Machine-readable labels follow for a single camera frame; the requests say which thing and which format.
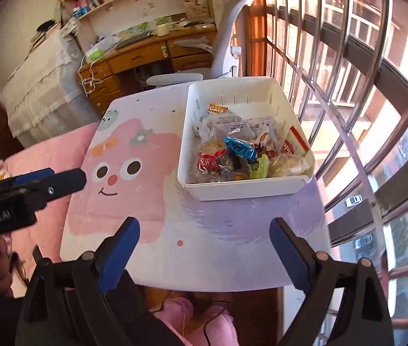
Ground green tissue box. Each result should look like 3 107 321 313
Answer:
85 47 104 63

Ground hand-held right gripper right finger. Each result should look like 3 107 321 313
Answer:
269 217 395 346

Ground person's pink pants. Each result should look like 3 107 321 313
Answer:
151 294 240 346

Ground grey parked car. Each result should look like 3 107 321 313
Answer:
354 234 374 250

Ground dark keyboard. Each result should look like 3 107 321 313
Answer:
115 32 152 49

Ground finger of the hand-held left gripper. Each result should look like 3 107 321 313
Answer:
24 169 87 210
11 168 56 188

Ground wooden desk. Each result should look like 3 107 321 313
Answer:
78 25 217 114

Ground doll display box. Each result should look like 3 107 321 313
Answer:
184 0 215 20

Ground white lace cloth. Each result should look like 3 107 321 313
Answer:
2 29 87 148

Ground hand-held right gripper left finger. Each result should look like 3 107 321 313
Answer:
16 217 141 346

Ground clear bag of dark snacks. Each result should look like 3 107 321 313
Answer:
189 151 251 183

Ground white plastic bin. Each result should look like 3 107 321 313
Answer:
177 76 315 202

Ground pink blanket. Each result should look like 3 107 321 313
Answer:
0 123 100 296

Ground white charging cable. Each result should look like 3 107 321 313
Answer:
78 56 98 96

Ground grey office chair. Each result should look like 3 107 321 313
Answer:
146 0 262 87

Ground blue snack packet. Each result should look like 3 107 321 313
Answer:
223 136 258 161

